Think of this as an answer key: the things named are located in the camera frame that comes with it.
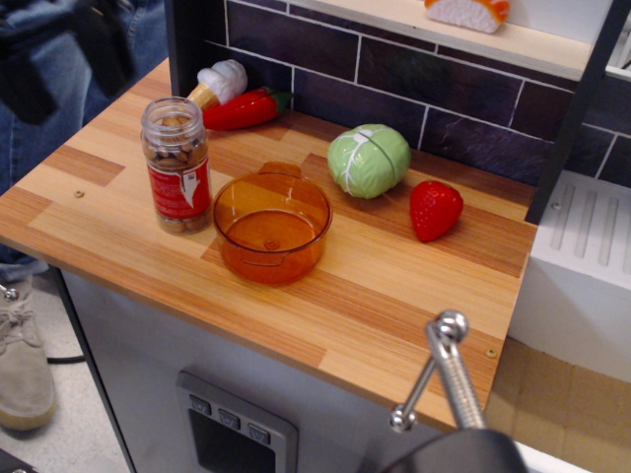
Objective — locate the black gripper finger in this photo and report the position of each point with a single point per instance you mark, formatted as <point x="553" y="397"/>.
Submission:
<point x="22" y="88"/>
<point x="102" y="39"/>

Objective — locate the clear almond jar red label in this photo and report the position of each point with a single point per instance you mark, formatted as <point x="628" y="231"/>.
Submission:
<point x="174" y="142"/>

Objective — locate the orange transparent plastic pot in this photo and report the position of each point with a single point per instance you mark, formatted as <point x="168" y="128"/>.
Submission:
<point x="272" y="224"/>

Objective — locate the toy ice cream cone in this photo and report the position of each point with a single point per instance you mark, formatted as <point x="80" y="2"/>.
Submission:
<point x="219" y="84"/>

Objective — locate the red toy chili pepper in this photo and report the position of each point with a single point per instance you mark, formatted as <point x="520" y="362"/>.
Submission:
<point x="252" y="108"/>

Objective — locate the green toy cabbage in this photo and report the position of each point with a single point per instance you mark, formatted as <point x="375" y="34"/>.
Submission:
<point x="368" y="160"/>

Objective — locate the beige suede shoe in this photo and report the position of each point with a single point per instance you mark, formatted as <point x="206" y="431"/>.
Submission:
<point x="27" y="391"/>

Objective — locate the red toy strawberry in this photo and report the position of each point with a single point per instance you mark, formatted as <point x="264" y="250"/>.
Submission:
<point x="435" y="207"/>

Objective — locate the toy salmon sushi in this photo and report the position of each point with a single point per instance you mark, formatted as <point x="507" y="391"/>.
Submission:
<point x="485" y="16"/>

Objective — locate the grey oven control panel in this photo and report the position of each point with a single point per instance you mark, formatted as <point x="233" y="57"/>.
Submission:
<point x="230" y="434"/>

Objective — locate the light wooden shelf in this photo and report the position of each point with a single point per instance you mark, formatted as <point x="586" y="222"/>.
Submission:
<point x="543" y="52"/>

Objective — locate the white ribbed sink block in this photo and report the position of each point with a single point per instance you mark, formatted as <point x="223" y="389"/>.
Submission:
<point x="574" y="303"/>

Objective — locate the metal clamp screw handle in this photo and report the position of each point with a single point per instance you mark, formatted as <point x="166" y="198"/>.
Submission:
<point x="473" y="447"/>

